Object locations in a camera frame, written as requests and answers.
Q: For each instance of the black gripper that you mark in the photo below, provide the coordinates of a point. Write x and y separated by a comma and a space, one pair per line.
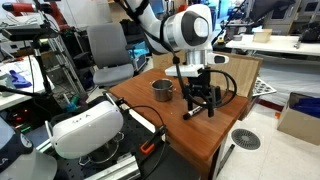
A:
199, 91

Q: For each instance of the black white dry-erase marker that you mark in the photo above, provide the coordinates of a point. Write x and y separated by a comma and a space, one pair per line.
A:
192, 112

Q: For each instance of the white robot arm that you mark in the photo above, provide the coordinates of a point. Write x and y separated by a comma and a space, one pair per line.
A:
187, 35

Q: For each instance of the small stainless steel pot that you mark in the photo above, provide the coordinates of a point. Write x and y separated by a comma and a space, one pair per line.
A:
162, 90

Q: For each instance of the wooden board panel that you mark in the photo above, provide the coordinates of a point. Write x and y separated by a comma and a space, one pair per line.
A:
244, 70

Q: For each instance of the round floor drain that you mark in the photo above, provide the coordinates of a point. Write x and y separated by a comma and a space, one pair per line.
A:
245, 139

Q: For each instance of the perforated white panel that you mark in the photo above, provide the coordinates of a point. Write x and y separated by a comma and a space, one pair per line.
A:
262, 88

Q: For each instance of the orange black clamp left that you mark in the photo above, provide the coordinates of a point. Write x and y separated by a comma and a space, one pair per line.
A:
147, 147

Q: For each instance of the wooden box on table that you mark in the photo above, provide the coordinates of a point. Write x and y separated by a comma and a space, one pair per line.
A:
262, 35

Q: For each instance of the white table in background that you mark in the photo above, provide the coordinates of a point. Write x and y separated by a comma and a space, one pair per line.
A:
277, 43

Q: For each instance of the cardboard box on floor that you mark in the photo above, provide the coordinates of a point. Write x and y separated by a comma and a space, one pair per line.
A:
300, 118

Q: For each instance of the grey office chair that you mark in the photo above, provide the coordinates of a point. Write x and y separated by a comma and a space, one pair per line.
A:
108, 48

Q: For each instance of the white VR headset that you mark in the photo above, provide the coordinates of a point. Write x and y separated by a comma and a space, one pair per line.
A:
80, 135

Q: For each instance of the blue glove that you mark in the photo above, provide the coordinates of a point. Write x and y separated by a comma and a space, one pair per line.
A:
18, 80

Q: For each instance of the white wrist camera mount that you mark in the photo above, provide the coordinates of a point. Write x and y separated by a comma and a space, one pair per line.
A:
191, 70

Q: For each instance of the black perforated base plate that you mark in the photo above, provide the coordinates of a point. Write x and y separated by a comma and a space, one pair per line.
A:
163, 163

